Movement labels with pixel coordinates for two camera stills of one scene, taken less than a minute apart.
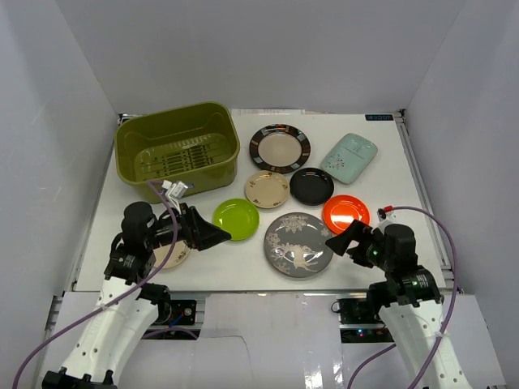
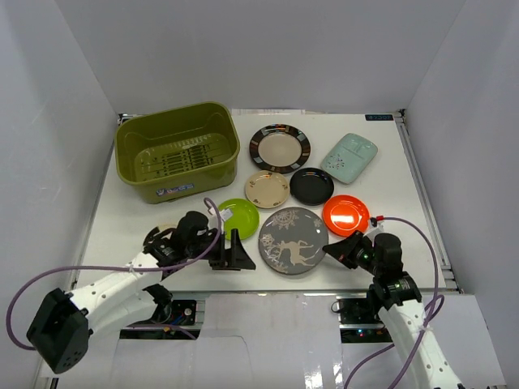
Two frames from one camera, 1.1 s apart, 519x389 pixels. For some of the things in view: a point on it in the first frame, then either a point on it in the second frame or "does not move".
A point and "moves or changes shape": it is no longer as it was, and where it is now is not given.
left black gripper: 190,227 → 221,256
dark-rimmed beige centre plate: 280,147 does not move
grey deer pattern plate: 295,245 moves or changes shape
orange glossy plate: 340,211 does not move
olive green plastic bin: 197,144 does not move
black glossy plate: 311,186 does not move
